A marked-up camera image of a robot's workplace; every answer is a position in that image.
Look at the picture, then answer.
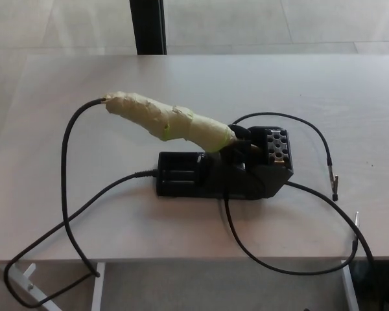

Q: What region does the black object under table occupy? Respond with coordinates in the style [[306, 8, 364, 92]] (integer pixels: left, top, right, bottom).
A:
[[349, 259, 389, 311]]

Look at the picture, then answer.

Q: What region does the black power cable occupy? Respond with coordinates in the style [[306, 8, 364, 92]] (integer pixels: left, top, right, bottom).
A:
[[285, 180, 377, 260]]

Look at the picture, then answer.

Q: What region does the black pillar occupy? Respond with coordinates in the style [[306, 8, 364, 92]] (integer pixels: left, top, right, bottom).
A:
[[128, 0, 168, 55]]

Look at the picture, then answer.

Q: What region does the black soldering iron cable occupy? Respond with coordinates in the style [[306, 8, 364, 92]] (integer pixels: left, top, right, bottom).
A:
[[3, 98, 158, 308]]

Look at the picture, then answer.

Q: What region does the white table leg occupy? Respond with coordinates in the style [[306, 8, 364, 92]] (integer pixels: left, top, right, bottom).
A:
[[340, 268, 360, 311], [90, 262, 106, 311]]

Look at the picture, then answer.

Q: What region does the tape-wrapped soldering iron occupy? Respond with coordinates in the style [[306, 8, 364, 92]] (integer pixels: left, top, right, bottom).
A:
[[102, 91, 238, 153]]

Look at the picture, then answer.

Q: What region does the white diagonal table brace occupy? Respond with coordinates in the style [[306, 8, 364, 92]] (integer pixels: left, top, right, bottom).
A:
[[0, 262, 58, 311]]

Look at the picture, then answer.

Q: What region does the black soldering station base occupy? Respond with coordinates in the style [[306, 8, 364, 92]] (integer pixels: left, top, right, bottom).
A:
[[155, 122, 294, 200]]

